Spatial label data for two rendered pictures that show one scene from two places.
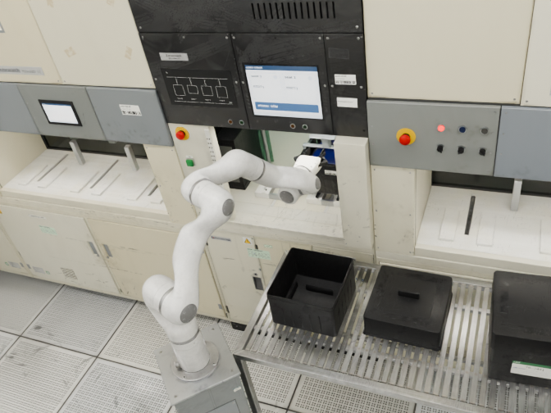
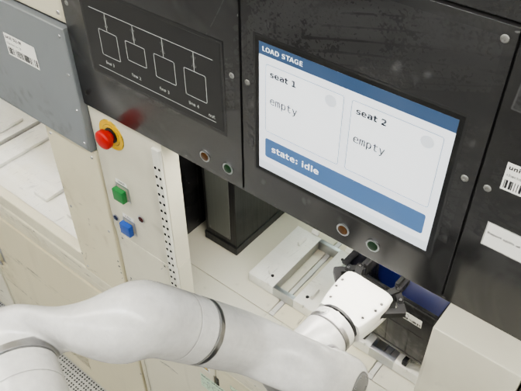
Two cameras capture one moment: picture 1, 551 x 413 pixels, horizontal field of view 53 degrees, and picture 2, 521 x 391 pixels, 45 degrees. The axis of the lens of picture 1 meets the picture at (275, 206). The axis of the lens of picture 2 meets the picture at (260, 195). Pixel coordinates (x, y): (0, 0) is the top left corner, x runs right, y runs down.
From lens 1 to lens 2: 1.28 m
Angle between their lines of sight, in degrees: 9
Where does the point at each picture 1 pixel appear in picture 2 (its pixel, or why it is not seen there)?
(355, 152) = (485, 376)
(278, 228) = not seen: hidden behind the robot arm
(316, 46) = (484, 60)
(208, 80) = (170, 47)
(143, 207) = (50, 221)
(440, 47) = not seen: outside the picture
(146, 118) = (47, 78)
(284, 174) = (275, 355)
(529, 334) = not seen: outside the picture
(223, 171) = (81, 346)
